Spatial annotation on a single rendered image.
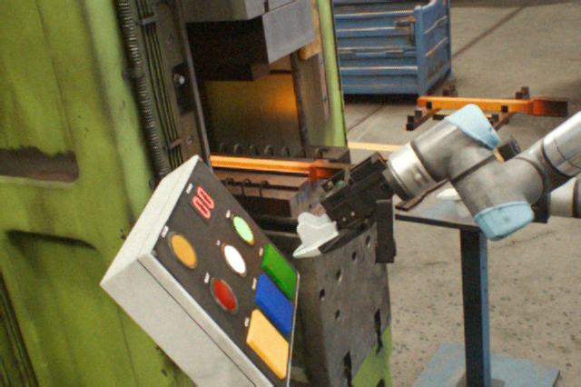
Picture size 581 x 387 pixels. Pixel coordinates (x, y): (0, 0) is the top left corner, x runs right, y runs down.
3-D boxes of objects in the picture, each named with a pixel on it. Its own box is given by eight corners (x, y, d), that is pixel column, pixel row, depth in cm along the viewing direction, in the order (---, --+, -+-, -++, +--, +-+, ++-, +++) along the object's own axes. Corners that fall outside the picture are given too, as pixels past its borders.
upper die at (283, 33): (315, 40, 154) (310, -5, 150) (269, 64, 138) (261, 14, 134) (162, 44, 174) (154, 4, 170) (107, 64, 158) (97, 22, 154)
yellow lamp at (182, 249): (205, 257, 95) (200, 229, 93) (184, 274, 91) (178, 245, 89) (186, 254, 96) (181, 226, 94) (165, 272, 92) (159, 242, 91)
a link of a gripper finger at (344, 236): (316, 237, 113) (360, 208, 111) (322, 245, 114) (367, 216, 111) (315, 251, 109) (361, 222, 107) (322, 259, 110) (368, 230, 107)
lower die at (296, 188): (332, 190, 168) (329, 156, 164) (292, 226, 152) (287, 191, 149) (190, 177, 188) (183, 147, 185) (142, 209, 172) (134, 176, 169)
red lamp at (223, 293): (245, 302, 97) (240, 274, 95) (227, 321, 93) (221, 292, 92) (226, 298, 98) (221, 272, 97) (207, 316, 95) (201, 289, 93)
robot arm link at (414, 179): (434, 172, 112) (440, 192, 104) (409, 187, 113) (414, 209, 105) (407, 135, 109) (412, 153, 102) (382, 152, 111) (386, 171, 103)
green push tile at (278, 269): (296, 274, 120) (270, 242, 118) (294, 297, 113) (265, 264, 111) (288, 279, 121) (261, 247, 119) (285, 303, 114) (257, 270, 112)
